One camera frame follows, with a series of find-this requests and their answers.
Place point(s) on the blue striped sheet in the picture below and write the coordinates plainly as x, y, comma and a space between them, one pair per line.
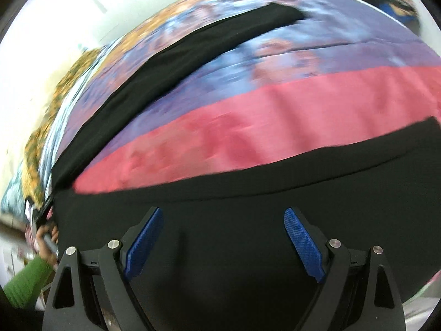
56, 130

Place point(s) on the black pants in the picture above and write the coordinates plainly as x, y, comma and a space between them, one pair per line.
223, 260

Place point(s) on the orange floral green cloth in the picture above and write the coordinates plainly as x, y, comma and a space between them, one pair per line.
31, 181

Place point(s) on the green sleeved forearm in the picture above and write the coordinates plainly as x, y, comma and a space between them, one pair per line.
23, 290

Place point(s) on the teal floral pillow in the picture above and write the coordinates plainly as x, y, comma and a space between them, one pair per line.
13, 201

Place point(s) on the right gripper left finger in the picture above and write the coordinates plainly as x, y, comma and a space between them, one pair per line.
72, 303

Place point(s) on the colourful tie-dye bedspread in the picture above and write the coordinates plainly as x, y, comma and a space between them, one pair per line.
345, 73

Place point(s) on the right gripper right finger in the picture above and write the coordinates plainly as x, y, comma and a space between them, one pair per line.
356, 288

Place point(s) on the pile of clothes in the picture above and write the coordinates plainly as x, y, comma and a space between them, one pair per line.
402, 10

